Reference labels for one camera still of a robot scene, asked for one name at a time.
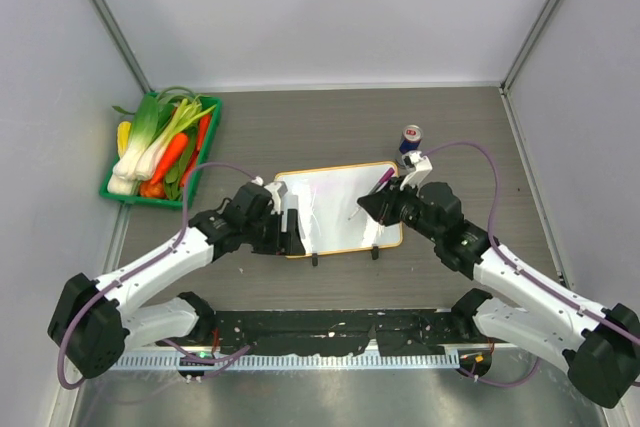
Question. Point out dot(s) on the purple capped marker pen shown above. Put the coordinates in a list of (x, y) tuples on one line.
[(382, 181)]

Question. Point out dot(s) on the blue silver energy drink can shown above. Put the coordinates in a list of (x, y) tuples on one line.
[(410, 140)]

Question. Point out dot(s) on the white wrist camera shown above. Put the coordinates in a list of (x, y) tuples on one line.
[(417, 167), (277, 191)]

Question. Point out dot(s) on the white green bok choy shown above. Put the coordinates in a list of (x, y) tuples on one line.
[(142, 132)]

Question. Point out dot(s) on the large orange carrot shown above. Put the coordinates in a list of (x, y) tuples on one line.
[(173, 152)]

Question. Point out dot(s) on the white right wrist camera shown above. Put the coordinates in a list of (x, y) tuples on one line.
[(417, 167)]

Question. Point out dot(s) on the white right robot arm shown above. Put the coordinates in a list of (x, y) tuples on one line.
[(595, 346)]

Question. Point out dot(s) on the yellow corn cob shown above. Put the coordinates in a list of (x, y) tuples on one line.
[(122, 137)]

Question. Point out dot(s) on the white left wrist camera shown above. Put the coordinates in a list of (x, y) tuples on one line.
[(277, 191)]

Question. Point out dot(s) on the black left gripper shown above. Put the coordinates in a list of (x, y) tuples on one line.
[(274, 245)]

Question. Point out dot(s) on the orange framed whiteboard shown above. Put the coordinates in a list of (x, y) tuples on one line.
[(329, 219)]

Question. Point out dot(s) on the small red chili pepper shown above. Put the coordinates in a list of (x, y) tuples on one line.
[(203, 127)]

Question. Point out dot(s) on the green spring onion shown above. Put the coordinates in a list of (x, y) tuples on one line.
[(180, 110)]

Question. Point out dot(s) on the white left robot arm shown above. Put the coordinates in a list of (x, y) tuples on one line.
[(96, 321)]

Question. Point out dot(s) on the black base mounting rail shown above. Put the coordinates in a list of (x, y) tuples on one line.
[(337, 333)]

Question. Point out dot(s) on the white slotted cable duct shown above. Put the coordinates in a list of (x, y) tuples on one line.
[(165, 360)]

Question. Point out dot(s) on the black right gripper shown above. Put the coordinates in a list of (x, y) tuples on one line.
[(381, 205)]

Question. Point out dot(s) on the green plastic vegetable tray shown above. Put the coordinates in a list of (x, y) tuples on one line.
[(144, 192)]

